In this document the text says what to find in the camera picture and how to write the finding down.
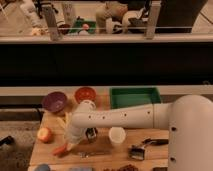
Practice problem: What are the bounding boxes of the long red pepper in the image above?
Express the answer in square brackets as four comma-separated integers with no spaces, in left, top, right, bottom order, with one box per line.
[52,144,67,156]

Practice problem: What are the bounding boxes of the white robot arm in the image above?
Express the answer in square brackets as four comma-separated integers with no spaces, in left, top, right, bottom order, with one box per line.
[65,95,213,171]

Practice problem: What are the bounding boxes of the orange bowl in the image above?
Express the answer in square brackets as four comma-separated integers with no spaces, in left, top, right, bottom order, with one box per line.
[74,87,96,103]

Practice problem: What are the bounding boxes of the purple bowl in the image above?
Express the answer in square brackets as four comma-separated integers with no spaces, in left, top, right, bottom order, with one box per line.
[42,91,68,113]

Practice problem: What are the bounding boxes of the green plastic tray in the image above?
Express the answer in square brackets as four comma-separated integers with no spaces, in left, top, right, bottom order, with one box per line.
[109,87,161,109]

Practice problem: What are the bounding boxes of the white plastic cup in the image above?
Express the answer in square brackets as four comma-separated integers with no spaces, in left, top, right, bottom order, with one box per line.
[108,127,126,146]

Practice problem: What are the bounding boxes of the small metal cup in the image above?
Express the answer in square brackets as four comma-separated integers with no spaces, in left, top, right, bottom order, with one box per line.
[86,128,98,143]

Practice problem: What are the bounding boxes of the peeled banana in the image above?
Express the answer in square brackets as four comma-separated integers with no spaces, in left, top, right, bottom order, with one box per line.
[57,113,72,130]

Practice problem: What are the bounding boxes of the silver fork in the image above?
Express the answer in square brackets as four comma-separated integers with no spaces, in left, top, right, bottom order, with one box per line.
[79,151,111,158]

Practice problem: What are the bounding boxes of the person in background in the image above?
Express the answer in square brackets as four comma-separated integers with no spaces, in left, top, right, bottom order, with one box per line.
[95,0,149,34]

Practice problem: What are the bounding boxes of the wooden cutting board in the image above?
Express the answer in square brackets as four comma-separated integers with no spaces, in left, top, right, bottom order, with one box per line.
[28,112,168,171]

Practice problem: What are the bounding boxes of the red yellow apple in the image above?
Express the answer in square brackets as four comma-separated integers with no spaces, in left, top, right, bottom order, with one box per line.
[37,127,53,143]

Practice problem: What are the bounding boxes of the brown grape bunch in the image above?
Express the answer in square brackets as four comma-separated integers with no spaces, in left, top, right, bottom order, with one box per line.
[103,164,139,171]

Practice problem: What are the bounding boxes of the blue flat object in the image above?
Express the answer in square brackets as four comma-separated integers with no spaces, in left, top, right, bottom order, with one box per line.
[68,167,93,171]

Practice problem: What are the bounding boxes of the dark brown block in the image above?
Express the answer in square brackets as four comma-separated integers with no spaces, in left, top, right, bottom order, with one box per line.
[152,167,168,171]

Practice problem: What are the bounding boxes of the blue round object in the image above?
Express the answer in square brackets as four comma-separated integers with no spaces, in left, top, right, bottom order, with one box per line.
[34,164,51,171]

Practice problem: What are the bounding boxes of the black object on floor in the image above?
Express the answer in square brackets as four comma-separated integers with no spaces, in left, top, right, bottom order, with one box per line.
[0,136,15,146]

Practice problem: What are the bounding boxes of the left metal post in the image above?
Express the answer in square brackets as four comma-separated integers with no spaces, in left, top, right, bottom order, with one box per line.
[43,5,61,41]

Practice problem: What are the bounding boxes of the metal post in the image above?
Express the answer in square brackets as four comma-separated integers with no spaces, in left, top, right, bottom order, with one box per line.
[145,1,161,39]
[43,5,61,41]

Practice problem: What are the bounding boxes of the right metal post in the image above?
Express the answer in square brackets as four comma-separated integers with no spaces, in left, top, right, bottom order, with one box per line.
[145,1,161,39]

